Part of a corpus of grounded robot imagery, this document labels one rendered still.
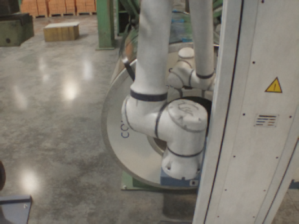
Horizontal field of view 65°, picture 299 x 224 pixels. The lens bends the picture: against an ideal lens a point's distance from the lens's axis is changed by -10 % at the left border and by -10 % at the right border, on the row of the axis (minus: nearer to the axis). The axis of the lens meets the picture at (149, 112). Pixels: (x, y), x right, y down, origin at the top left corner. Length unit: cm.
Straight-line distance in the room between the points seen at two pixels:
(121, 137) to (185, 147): 86
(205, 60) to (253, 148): 44
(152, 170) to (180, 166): 94
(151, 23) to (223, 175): 60
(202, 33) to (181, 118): 35
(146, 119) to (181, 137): 15
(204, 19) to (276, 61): 37
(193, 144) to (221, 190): 20
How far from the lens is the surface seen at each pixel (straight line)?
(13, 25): 125
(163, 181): 109
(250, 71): 74
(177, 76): 123
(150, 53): 95
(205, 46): 107
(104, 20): 619
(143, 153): 185
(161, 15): 94
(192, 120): 92
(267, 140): 88
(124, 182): 241
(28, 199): 244
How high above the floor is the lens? 174
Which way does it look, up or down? 30 degrees down
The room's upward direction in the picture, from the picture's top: straight up
